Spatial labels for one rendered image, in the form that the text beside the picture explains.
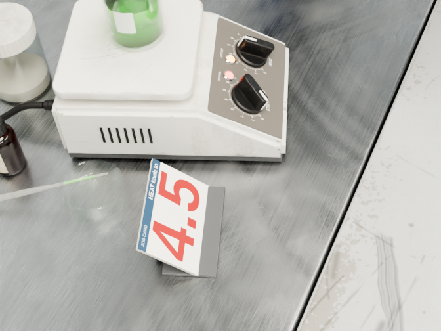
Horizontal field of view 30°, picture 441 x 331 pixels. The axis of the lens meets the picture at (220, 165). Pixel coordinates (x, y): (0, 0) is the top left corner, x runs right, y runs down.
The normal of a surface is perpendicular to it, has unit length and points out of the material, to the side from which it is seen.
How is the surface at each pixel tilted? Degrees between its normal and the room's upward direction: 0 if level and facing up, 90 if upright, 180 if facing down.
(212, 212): 0
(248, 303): 0
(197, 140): 90
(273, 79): 30
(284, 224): 0
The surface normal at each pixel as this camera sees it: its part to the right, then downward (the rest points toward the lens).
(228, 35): 0.44, -0.51
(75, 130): -0.07, 0.79
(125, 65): -0.06, -0.61
